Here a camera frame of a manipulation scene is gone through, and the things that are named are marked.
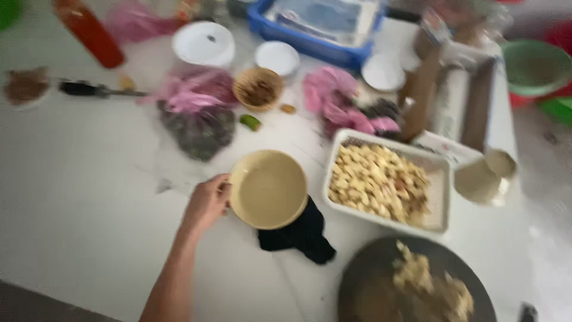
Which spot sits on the person's left hand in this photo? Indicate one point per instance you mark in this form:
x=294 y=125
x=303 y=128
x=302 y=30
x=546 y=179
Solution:
x=206 y=202

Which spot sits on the person's left fingers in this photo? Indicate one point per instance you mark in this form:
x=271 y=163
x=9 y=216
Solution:
x=223 y=190

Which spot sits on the beige plastic bowl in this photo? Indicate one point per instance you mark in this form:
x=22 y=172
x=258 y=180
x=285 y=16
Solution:
x=268 y=189

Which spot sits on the clear bag of dark leaves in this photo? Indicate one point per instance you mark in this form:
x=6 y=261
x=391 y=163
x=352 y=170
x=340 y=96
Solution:
x=199 y=129

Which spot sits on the green vegetable piece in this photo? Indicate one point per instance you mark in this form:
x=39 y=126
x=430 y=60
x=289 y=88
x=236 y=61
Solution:
x=250 y=121

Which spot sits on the black cloth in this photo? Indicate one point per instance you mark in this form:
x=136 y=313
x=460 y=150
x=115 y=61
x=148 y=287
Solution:
x=300 y=236

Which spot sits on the small brown nut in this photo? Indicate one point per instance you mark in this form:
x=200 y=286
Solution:
x=287 y=108

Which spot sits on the small woven basket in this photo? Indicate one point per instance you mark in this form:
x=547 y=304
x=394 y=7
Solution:
x=258 y=89

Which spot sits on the small white round lid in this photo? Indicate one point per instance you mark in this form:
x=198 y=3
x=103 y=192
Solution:
x=277 y=59

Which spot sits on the crumpled pink plastic bag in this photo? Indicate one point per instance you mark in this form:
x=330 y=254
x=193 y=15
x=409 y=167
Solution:
x=335 y=100

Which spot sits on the large white round lid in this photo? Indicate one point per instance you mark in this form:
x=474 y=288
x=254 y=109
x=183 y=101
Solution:
x=203 y=44

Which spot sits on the heap of chopped pale pieces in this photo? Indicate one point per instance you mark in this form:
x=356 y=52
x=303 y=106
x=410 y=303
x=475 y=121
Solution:
x=380 y=181

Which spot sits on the blue plastic crate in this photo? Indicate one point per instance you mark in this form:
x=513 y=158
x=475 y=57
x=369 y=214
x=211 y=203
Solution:
x=313 y=44

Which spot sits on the dark round pan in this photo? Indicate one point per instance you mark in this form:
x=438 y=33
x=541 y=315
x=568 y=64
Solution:
x=371 y=286

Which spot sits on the pink bag behind bottle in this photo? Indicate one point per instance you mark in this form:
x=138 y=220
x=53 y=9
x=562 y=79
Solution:
x=134 y=22

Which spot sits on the white plate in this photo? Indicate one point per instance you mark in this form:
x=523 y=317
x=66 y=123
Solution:
x=383 y=74

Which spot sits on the red sauce bottle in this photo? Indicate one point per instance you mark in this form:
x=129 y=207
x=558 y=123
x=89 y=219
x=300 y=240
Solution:
x=89 y=33

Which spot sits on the white rectangular basket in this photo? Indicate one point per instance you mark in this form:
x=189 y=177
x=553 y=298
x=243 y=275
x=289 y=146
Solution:
x=440 y=196

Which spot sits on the bowl of brown powder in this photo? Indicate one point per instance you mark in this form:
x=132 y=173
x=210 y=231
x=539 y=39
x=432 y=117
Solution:
x=26 y=86

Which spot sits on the pale mash in pan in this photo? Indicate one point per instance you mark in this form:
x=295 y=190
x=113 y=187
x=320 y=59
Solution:
x=440 y=286

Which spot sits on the open cardboard box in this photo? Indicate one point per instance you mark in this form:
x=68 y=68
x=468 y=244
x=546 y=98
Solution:
x=451 y=89

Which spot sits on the white plastic jug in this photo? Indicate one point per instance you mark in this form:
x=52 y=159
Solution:
x=480 y=179

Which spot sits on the green round object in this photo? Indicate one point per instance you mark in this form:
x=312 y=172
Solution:
x=8 y=11

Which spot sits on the green plastic basin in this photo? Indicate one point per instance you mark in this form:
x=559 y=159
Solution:
x=534 y=67

